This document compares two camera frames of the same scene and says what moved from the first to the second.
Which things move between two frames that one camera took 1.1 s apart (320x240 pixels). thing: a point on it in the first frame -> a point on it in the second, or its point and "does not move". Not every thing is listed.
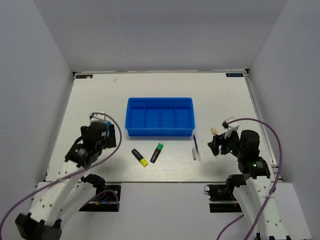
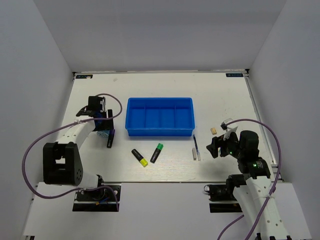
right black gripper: (221, 139) does not move
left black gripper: (111, 141) -> (108, 125)
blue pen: (198, 153) does not move
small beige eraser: (213, 130) does not move
